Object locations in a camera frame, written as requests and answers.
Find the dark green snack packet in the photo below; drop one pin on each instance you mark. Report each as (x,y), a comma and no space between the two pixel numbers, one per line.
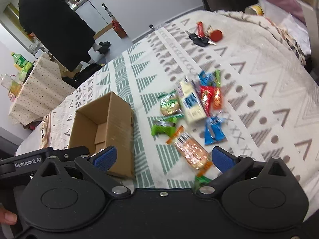
(199,182)

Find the red round keychain charm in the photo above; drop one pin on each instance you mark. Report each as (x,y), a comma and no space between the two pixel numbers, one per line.
(216,35)

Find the orange candy packet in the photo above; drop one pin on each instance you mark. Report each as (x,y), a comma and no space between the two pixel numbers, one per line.
(217,100)

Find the blue candy packet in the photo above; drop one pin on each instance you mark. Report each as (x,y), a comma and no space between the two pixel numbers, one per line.
(207,79)
(213,130)

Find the green plum candy packet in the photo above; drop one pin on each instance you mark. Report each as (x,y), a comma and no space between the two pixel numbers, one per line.
(217,78)

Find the yellow tape roll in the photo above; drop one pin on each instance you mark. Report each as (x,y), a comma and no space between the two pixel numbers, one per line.
(254,10)

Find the black slippers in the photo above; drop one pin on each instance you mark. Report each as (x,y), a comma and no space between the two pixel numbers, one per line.
(104,47)

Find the black bag on floor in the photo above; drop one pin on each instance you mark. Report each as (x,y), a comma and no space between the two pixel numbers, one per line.
(82,76)

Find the red candy packet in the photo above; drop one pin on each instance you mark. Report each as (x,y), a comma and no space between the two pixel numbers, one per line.
(206,95)

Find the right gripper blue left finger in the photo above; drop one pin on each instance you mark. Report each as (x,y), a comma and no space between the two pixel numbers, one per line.
(104,159)

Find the person in black coat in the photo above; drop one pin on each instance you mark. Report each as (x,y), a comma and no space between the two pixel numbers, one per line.
(67,37)

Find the clear oil bottle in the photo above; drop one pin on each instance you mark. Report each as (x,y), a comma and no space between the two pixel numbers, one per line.
(10,84)

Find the white blue cake pack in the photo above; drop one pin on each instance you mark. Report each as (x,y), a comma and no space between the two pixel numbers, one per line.
(189,101)

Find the orange cracker snack pack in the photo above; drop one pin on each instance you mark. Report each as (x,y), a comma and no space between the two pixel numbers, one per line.
(194,154)

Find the light green candy packet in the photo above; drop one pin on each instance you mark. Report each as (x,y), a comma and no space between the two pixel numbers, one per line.
(163,127)

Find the black car key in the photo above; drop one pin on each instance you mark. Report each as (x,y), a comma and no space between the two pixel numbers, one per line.
(200,41)

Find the green cookie snack packet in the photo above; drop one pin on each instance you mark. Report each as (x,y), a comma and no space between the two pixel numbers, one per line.
(169,106)

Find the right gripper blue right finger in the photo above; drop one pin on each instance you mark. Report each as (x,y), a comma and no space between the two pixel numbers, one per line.
(222,159)

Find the brown cardboard box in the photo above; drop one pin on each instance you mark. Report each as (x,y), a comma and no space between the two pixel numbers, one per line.
(103,122)

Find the patterned bed cover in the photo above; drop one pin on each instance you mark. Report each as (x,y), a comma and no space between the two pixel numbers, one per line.
(238,67)

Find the green soda bottle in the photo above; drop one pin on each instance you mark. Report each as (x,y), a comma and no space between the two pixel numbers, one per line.
(21,63)

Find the person's left hand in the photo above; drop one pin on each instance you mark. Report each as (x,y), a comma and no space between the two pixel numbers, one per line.
(7,217)

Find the round table with dotted cloth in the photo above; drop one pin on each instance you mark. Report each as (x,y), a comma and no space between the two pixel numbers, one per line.
(41,93)

